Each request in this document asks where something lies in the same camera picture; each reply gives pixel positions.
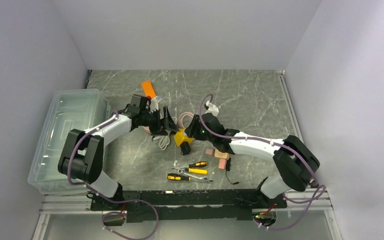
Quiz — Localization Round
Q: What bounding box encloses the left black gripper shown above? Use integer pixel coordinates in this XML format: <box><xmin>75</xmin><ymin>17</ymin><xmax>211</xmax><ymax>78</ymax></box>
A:
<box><xmin>140</xmin><ymin>106</ymin><xmax>179</xmax><ymax>136</ymax></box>

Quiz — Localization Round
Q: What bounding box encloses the yellow cube socket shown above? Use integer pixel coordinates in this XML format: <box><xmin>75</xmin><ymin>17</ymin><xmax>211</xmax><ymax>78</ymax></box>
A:
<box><xmin>173</xmin><ymin>128</ymin><xmax>194</xmax><ymax>147</ymax></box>

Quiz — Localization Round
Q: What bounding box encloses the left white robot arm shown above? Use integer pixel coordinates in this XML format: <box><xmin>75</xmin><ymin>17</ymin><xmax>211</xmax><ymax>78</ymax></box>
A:
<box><xmin>57</xmin><ymin>94</ymin><xmax>179</xmax><ymax>210</ymax></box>

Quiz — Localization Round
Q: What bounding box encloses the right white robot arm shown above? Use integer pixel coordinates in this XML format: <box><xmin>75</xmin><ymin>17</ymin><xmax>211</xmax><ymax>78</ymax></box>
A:
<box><xmin>185</xmin><ymin>113</ymin><xmax>320</xmax><ymax>208</ymax></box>

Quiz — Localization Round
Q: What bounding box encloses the round pink power socket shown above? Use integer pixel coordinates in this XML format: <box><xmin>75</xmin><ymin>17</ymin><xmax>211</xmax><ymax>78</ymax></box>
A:
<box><xmin>143</xmin><ymin>126</ymin><xmax>152</xmax><ymax>135</ymax></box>

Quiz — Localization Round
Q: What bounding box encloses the beige wooden cube socket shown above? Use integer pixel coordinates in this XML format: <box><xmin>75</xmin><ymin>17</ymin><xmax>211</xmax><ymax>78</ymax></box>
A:
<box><xmin>214</xmin><ymin>149</ymin><xmax>230</xmax><ymax>160</ymax></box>

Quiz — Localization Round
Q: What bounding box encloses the pink cube socket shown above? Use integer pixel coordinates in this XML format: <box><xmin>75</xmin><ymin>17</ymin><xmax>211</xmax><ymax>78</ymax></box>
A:
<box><xmin>218</xmin><ymin>158</ymin><xmax>228</xmax><ymax>170</ymax></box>

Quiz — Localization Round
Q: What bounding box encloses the small yellow black screwdriver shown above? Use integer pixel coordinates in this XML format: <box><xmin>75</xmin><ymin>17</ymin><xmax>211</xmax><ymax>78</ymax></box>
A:
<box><xmin>174</xmin><ymin>161</ymin><xmax>208</xmax><ymax>169</ymax></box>

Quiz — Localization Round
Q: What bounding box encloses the orange power strip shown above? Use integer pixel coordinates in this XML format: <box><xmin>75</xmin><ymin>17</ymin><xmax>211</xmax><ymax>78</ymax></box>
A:
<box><xmin>141</xmin><ymin>80</ymin><xmax>157</xmax><ymax>99</ymax></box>

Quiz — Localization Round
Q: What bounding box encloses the middle yellow screwdriver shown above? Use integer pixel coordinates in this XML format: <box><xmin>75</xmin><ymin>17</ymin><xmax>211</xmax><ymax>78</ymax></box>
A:
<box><xmin>178</xmin><ymin>168</ymin><xmax>208</xmax><ymax>175</ymax></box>

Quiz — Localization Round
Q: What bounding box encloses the large black yellow screwdriver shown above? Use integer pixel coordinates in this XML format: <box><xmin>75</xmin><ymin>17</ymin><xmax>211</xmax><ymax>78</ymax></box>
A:
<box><xmin>166</xmin><ymin>173</ymin><xmax>213</xmax><ymax>183</ymax></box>

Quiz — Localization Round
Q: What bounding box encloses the clear plastic storage bin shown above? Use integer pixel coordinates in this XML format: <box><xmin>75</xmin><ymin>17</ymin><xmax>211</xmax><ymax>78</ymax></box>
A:
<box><xmin>27</xmin><ymin>88</ymin><xmax>110</xmax><ymax>196</ymax></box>

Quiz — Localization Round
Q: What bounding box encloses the pink coiled power cable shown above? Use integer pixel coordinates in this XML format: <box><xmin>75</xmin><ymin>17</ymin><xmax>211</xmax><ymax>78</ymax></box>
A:
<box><xmin>177</xmin><ymin>111</ymin><xmax>196</xmax><ymax>131</ymax></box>

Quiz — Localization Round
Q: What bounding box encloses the white coiled power cable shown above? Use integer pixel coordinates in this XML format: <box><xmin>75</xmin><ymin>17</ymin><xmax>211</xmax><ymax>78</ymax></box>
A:
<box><xmin>151</xmin><ymin>130</ymin><xmax>173</xmax><ymax>152</ymax></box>

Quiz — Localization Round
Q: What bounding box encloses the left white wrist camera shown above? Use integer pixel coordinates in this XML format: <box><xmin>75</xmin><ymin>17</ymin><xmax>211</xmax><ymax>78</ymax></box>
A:
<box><xmin>149</xmin><ymin>95</ymin><xmax>163</xmax><ymax>113</ymax></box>

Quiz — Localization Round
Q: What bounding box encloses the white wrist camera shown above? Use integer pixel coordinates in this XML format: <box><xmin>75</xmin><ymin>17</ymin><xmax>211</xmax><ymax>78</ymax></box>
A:
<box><xmin>204</xmin><ymin>101</ymin><xmax>219</xmax><ymax>117</ymax></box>
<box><xmin>149</xmin><ymin>95</ymin><xmax>163</xmax><ymax>113</ymax></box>

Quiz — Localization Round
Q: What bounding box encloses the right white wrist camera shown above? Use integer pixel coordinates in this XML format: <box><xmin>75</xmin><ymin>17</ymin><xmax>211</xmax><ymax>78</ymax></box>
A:
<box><xmin>204</xmin><ymin>101</ymin><xmax>219</xmax><ymax>117</ymax></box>

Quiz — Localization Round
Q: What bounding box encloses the black adapter with cable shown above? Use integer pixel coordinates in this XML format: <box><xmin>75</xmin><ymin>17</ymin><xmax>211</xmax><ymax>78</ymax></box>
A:
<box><xmin>225</xmin><ymin>158</ymin><xmax>242</xmax><ymax>186</ymax></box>

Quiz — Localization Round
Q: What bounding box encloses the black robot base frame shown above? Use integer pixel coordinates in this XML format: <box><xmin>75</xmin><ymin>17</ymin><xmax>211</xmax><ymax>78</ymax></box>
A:
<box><xmin>86</xmin><ymin>182</ymin><xmax>287</xmax><ymax>223</ymax></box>

